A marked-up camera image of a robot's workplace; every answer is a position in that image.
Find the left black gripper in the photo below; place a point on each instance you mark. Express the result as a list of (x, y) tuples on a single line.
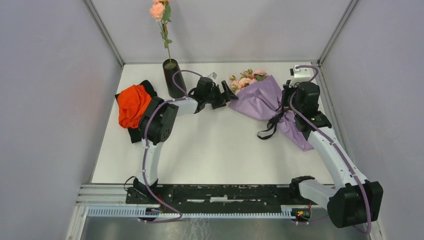
[(227, 95)]

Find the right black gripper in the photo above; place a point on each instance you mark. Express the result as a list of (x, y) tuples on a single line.
[(285, 92)]

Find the purple paper flower bouquet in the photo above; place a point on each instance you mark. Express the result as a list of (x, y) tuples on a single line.
[(258, 98)]

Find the black ribbon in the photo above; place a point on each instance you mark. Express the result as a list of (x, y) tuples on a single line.
[(276, 120)]

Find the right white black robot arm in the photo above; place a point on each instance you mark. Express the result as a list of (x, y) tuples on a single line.
[(354, 199)]

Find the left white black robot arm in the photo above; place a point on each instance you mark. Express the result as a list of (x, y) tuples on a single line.
[(157, 123)]

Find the black cylindrical vase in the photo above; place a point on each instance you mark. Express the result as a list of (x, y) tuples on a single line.
[(174, 80)]

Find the pink rose stem in vase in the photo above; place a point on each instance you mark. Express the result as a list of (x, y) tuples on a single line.
[(161, 13)]

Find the orange cloth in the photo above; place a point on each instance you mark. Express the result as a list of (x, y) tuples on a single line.
[(132, 104)]

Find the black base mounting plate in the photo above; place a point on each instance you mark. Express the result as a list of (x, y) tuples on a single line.
[(204, 198)]

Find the black cloth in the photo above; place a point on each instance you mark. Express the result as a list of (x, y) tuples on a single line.
[(134, 133)]

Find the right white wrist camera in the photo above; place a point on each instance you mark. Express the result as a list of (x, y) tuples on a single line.
[(301, 73)]

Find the white slotted cable duct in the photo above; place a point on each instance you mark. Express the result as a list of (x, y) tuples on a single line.
[(148, 213)]

